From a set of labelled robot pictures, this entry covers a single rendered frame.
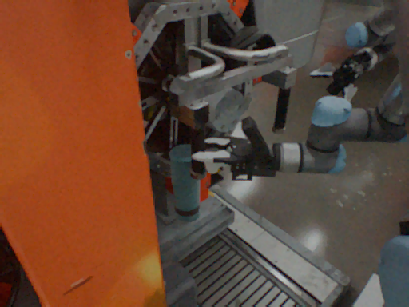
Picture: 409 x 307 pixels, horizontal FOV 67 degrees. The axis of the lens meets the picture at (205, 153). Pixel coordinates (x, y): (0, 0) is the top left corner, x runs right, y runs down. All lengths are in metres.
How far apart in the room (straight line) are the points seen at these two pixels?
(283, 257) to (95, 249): 1.19
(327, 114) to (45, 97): 0.56
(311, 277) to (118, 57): 1.31
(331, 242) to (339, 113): 1.12
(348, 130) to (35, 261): 0.62
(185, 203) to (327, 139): 0.48
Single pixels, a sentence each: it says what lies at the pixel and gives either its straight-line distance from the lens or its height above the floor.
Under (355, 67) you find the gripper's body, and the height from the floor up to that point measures 0.91.
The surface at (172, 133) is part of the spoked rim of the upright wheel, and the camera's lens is 1.15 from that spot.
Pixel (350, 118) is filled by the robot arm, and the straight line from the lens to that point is 0.74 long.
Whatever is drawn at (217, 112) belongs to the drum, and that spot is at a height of 0.86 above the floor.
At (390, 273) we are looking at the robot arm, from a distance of 0.38.
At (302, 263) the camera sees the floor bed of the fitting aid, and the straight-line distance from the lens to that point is 1.52.
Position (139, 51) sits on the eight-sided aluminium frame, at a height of 1.02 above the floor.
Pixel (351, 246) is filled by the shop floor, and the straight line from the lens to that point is 1.77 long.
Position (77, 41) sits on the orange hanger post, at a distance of 0.29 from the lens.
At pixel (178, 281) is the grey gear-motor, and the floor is 0.41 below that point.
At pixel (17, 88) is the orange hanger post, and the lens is 0.29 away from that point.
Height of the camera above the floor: 1.25
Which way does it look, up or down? 34 degrees down
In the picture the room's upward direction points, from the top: straight up
